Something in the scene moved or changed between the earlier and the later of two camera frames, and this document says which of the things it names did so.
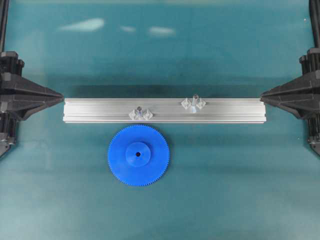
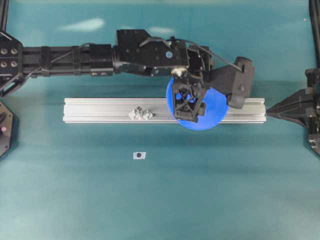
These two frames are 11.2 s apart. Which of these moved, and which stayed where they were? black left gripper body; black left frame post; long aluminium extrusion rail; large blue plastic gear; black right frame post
Moved: black left gripper body; large blue plastic gear
Stayed: black right frame post; long aluminium extrusion rail; black left frame post
